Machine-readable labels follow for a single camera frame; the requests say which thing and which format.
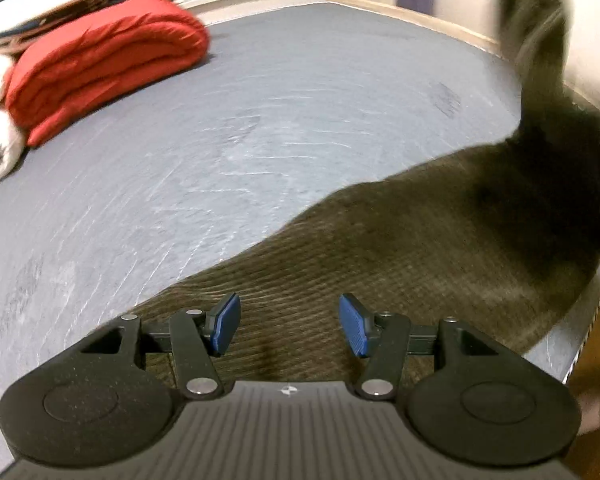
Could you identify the red folded quilt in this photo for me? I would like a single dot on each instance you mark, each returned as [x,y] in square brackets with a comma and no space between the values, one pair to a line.
[105,55]

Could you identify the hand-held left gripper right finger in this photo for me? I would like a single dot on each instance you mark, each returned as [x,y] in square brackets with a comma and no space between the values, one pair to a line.
[354,324]

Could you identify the dark star-printed blanket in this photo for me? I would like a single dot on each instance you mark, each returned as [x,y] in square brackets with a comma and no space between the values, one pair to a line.
[55,15]

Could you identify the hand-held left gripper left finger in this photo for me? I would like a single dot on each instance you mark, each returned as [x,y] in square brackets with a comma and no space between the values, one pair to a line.
[227,322]

